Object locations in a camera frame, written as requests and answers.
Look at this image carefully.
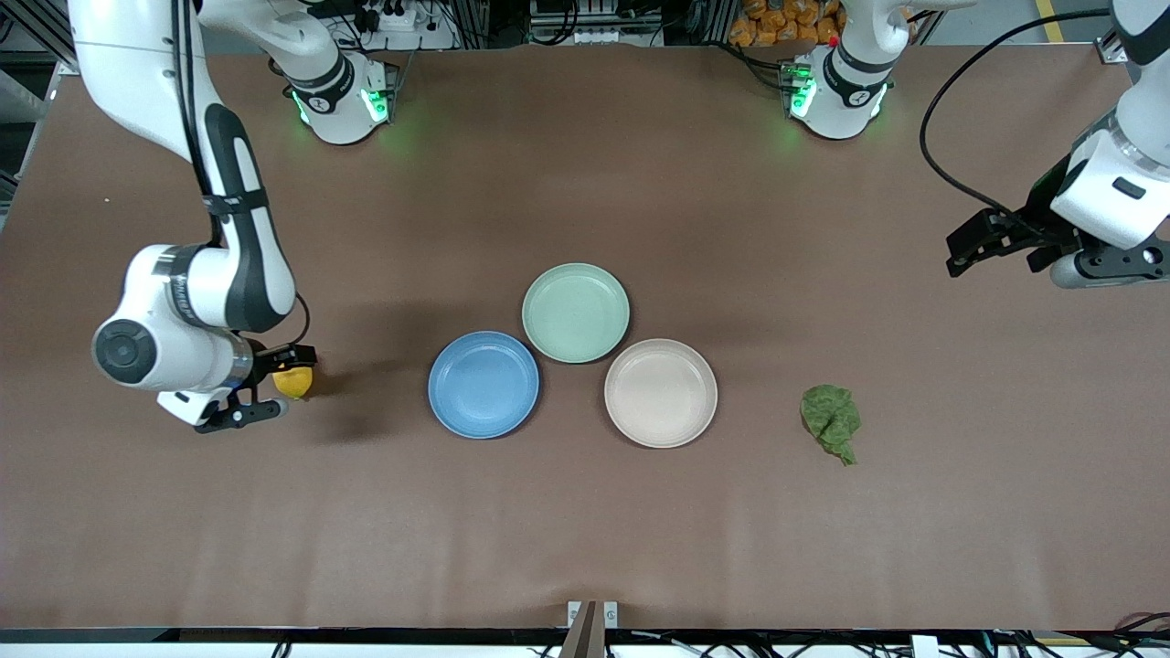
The green lettuce leaf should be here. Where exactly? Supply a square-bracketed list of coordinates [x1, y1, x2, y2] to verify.
[800, 384, 862, 467]

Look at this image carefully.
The brown table cover mat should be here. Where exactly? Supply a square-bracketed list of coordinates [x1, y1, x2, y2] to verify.
[0, 41, 1170, 631]

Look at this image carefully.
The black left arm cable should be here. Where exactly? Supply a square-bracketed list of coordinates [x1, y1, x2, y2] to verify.
[920, 9, 1112, 225]

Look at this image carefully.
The blue plate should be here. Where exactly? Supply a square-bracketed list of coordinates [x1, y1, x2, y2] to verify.
[428, 331, 542, 440]

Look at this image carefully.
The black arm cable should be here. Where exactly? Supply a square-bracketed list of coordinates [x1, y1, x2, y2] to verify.
[920, 9, 1112, 225]
[174, 0, 313, 346]

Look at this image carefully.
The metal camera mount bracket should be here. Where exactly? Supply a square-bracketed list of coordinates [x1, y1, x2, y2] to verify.
[567, 600, 620, 658]

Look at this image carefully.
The beige plate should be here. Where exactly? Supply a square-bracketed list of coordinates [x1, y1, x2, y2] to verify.
[604, 338, 718, 450]

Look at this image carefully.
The white power strip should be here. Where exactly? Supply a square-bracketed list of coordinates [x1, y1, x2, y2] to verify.
[361, 5, 458, 51]

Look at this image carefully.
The yellow lemon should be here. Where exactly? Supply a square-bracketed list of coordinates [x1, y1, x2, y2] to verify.
[272, 364, 314, 401]

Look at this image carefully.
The green plate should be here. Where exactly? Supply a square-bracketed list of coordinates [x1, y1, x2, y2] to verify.
[522, 263, 632, 365]

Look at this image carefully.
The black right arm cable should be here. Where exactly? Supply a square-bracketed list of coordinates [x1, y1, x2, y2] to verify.
[174, 0, 313, 346]

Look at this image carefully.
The orange snack packets pile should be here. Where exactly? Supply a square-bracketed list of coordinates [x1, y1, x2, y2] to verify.
[729, 0, 844, 47]

